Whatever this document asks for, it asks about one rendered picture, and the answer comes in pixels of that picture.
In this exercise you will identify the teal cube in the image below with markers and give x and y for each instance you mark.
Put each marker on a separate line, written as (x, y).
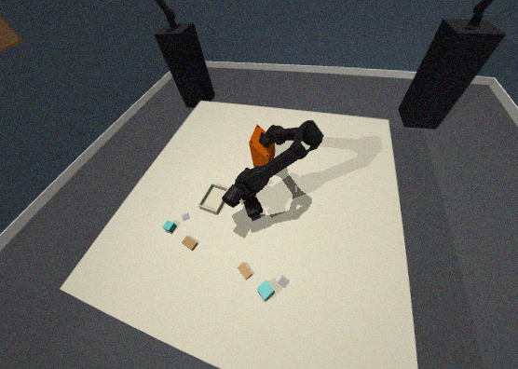
(169, 226)

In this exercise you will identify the turquoise square block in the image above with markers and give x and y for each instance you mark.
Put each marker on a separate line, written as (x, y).
(265, 289)

